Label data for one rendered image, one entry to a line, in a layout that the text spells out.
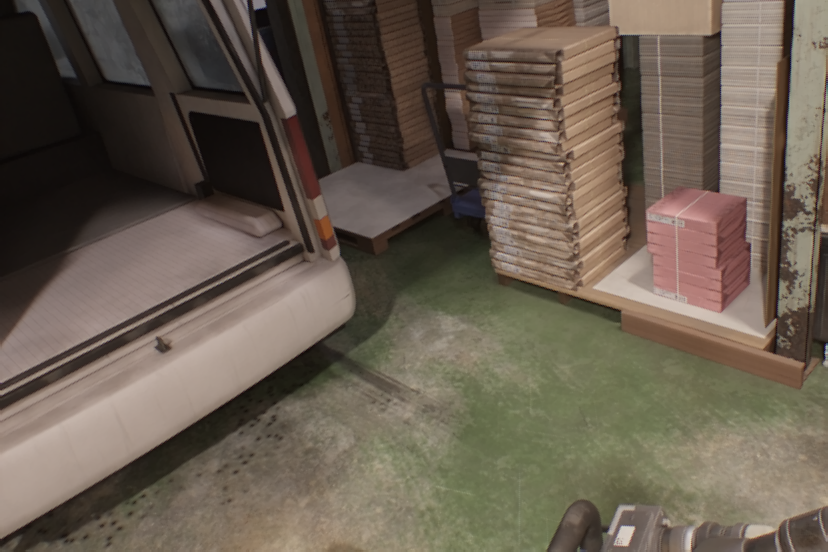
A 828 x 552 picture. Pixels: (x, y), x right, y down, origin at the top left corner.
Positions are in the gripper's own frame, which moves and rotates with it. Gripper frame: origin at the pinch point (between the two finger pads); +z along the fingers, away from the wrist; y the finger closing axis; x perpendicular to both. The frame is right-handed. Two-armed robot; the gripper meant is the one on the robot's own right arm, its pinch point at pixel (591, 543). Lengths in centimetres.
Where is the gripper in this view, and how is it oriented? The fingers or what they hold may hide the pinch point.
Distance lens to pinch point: 133.5
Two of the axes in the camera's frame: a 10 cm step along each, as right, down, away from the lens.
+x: -4.5, -8.7, -2.3
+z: -7.4, 2.1, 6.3
